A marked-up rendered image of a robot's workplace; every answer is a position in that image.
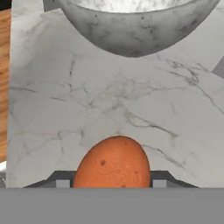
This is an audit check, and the brown egg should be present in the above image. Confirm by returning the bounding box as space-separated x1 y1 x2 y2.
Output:
72 135 151 189

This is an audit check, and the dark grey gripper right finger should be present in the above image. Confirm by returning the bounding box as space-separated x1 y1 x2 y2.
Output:
149 170 200 189

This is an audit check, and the grey marble bowl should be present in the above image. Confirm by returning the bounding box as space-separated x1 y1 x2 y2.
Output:
53 0 221 59

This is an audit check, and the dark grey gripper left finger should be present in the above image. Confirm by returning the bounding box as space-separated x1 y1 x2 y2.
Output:
24 171 78 189

